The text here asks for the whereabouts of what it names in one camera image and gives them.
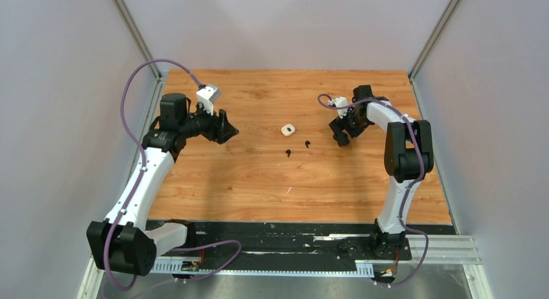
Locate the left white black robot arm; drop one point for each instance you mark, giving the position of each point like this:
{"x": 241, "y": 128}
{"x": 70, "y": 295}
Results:
{"x": 121, "y": 243}

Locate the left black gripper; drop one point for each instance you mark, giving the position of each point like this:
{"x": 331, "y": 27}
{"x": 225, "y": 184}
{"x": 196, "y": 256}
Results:
{"x": 219, "y": 129}

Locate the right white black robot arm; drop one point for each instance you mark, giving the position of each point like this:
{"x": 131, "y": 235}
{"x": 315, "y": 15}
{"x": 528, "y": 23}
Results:
{"x": 408, "y": 158}

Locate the left aluminium corner post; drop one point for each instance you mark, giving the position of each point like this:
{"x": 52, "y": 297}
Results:
{"x": 131, "y": 26}

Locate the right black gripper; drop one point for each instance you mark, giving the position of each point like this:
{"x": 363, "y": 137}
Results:
{"x": 338, "y": 125}

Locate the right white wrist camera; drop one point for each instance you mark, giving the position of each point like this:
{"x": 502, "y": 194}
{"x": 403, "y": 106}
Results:
{"x": 341, "y": 103}

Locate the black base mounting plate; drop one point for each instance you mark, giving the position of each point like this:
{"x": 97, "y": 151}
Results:
{"x": 290, "y": 246}

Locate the right aluminium corner post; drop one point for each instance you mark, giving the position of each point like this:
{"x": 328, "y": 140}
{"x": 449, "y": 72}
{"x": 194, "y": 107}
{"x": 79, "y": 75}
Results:
{"x": 432, "y": 40}

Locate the aluminium corner post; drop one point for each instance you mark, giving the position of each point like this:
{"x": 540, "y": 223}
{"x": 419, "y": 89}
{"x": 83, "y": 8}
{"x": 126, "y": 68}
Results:
{"x": 432, "y": 40}
{"x": 131, "y": 26}

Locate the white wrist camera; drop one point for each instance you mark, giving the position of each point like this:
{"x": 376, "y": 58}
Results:
{"x": 341, "y": 103}
{"x": 207, "y": 96}

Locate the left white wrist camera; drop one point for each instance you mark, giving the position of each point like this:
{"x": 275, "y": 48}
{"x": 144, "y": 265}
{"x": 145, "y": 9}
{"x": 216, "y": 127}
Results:
{"x": 207, "y": 96}

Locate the white earbud charging case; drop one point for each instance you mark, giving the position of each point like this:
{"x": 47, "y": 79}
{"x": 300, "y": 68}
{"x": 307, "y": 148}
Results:
{"x": 288, "y": 130}

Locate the aluminium rail frame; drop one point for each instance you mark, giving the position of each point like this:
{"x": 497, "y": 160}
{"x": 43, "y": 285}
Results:
{"x": 440, "y": 267}

